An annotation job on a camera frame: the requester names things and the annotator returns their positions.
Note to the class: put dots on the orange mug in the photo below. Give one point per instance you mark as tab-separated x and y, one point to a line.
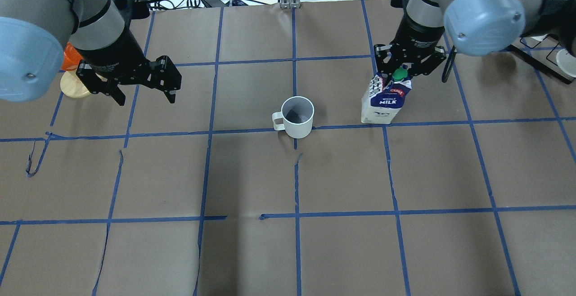
71	58

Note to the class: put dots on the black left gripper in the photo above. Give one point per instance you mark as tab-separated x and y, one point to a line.
114	54

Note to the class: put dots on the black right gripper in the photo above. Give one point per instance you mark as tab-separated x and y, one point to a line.
417	36

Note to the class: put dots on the white plastic cup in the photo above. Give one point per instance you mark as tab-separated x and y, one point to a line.
295	117

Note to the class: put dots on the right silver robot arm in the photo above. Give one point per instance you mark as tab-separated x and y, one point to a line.
432	32

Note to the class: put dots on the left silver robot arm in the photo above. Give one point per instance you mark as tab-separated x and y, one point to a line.
35	33

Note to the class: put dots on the whole milk carton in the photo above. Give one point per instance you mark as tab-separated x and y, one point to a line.
385	96

